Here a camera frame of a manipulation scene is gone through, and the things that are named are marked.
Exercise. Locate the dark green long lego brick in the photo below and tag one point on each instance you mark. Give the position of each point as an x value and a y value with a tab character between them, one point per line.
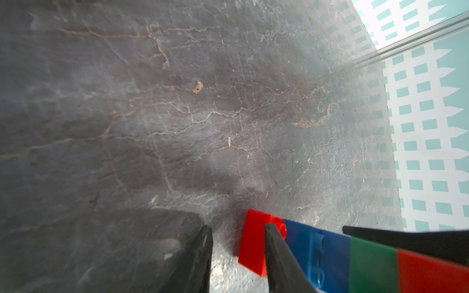
373	268

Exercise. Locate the small red lego brick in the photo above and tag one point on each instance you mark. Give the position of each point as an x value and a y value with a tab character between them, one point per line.
424	274

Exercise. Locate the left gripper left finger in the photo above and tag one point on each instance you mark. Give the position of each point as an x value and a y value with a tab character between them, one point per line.
193	274

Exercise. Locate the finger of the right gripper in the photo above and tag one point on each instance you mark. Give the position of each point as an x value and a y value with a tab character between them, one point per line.
452	246

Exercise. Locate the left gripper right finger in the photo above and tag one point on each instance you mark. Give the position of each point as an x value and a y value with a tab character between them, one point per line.
283	271

